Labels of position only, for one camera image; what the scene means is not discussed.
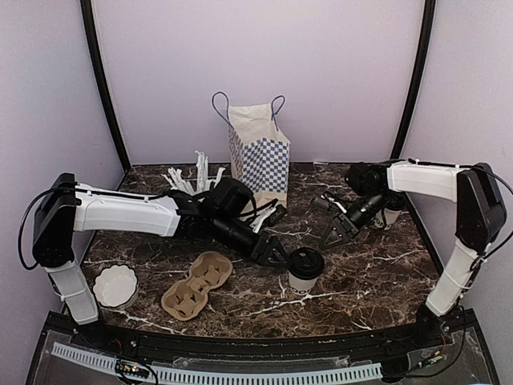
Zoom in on white slotted cable duct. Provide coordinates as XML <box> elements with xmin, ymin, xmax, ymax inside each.
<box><xmin>50</xmin><ymin>343</ymin><xmax>384</xmax><ymax>384</ymax></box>

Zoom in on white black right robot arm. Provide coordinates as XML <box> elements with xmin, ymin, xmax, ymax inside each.
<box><xmin>319</xmin><ymin>159</ymin><xmax>507</xmax><ymax>318</ymax></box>

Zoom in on brown cardboard cup carrier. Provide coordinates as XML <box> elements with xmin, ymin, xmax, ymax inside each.
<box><xmin>161</xmin><ymin>251</ymin><xmax>233</xmax><ymax>322</ymax></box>

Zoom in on right black frame post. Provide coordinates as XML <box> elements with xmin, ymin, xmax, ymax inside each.
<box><xmin>390</xmin><ymin>0</ymin><xmax>436</xmax><ymax>159</ymax></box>

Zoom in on white wrapped straw upright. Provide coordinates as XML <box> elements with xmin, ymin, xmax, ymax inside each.
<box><xmin>196</xmin><ymin>151</ymin><xmax>209</xmax><ymax>193</ymax></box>

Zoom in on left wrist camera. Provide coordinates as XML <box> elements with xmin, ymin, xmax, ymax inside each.
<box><xmin>249</xmin><ymin>199</ymin><xmax>288</xmax><ymax>233</ymax></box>

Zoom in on white wrapped straw right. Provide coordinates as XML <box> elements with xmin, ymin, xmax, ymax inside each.
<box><xmin>210</xmin><ymin>167</ymin><xmax>226</xmax><ymax>189</ymax></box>

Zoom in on blue checkered paper bag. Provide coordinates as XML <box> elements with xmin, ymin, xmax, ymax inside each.
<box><xmin>212</xmin><ymin>91</ymin><xmax>291</xmax><ymax>206</ymax></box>

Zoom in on white fluted ceramic dish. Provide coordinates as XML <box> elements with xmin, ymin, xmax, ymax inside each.
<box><xmin>93</xmin><ymin>265</ymin><xmax>139</xmax><ymax>310</ymax></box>

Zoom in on white paper coffee cup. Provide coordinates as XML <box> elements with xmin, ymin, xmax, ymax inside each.
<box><xmin>289</xmin><ymin>270</ymin><xmax>319</xmax><ymax>296</ymax></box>

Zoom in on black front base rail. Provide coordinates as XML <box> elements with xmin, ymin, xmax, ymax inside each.
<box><xmin>43</xmin><ymin>308</ymin><xmax>474</xmax><ymax>366</ymax></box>

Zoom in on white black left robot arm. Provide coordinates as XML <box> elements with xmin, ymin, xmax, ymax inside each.
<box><xmin>27</xmin><ymin>173</ymin><xmax>290</xmax><ymax>350</ymax></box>

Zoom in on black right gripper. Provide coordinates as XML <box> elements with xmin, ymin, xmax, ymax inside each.
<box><xmin>319</xmin><ymin>192</ymin><xmax>390</xmax><ymax>250</ymax></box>

